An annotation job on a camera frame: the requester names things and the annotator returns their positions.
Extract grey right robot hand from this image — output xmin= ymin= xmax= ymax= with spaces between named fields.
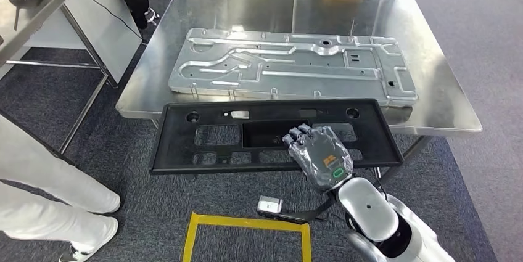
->
xmin=282 ymin=123 xmax=355 ymax=194

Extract black plastic plate part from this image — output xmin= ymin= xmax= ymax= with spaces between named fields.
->
xmin=149 ymin=98 xmax=405 ymax=176

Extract stainless steel workbench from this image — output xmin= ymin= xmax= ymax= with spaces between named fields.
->
xmin=115 ymin=0 xmax=484 ymax=183

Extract stamped silver metal panel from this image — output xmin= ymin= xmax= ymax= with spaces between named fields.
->
xmin=167 ymin=28 xmax=418 ymax=108

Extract yellow floor tape square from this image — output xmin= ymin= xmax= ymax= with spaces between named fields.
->
xmin=181 ymin=212 xmax=313 ymax=262

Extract white board panel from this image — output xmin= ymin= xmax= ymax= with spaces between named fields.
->
xmin=22 ymin=0 xmax=144 ymax=86

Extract steel side table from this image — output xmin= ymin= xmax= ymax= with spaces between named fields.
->
xmin=0 ymin=0 xmax=119 ymax=155

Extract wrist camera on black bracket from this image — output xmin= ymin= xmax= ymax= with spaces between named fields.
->
xmin=256 ymin=195 xmax=337 ymax=225

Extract black power cable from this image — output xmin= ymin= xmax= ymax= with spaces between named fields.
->
xmin=61 ymin=0 xmax=144 ymax=41

